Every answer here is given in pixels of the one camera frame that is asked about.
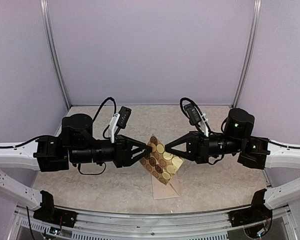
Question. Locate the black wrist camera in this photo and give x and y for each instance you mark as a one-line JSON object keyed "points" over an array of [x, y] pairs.
{"points": [[197, 119], [118, 122]]}

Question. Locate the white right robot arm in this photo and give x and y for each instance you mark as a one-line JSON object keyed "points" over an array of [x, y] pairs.
{"points": [[255, 152]]}

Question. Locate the aluminium left corner post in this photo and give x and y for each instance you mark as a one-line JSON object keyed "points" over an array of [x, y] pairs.
{"points": [[44, 6]]}

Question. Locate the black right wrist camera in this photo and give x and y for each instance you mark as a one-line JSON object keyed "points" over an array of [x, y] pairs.
{"points": [[197, 119]]}

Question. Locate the aluminium corner post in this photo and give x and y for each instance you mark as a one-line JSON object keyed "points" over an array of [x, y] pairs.
{"points": [[44, 6], [248, 52]]}

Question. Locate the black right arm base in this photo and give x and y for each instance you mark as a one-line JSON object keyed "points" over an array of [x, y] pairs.
{"points": [[256, 212]]}

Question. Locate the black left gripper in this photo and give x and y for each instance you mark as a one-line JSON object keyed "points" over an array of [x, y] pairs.
{"points": [[123, 145]]}

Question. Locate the aluminium front table rail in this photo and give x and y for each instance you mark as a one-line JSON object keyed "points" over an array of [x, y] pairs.
{"points": [[209, 225]]}

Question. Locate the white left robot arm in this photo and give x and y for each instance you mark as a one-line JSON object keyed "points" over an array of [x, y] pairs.
{"points": [[45, 153]]}

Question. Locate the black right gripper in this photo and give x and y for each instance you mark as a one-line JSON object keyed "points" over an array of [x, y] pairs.
{"points": [[198, 147]]}

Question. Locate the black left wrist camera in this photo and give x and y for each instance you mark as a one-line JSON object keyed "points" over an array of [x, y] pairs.
{"points": [[118, 122]]}

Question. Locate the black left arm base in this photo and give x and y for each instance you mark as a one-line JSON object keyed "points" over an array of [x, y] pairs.
{"points": [[48, 213]]}

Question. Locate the round sticker sheet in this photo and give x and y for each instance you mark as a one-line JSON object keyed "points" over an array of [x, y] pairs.
{"points": [[161, 164]]}

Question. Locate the aluminium right corner post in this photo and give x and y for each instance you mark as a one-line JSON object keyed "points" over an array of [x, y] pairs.
{"points": [[248, 52]]}

